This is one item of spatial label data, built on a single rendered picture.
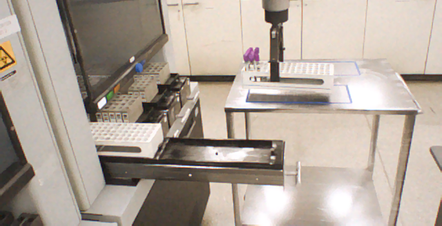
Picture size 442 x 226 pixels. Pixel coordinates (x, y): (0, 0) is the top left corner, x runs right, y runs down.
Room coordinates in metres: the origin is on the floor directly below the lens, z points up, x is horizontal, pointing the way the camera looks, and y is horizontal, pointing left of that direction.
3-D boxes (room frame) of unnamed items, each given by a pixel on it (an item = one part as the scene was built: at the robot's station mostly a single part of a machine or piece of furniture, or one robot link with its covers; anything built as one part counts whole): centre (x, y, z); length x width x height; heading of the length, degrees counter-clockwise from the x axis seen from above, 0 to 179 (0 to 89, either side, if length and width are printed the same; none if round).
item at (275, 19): (1.14, -0.21, 1.07); 0.08 x 0.07 x 0.09; 161
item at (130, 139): (0.91, 0.32, 0.83); 0.30 x 0.10 x 0.06; 77
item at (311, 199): (1.23, -0.37, 0.41); 0.67 x 0.46 x 0.82; 77
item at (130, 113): (1.06, 0.27, 0.85); 0.12 x 0.02 x 0.06; 167
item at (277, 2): (1.14, -0.21, 1.14); 0.09 x 0.09 x 0.06
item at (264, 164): (0.87, 0.15, 0.78); 0.73 x 0.14 x 0.09; 77
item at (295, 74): (1.13, -0.24, 0.89); 0.30 x 0.10 x 0.06; 71
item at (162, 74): (1.35, 0.20, 0.85); 0.12 x 0.02 x 0.06; 166
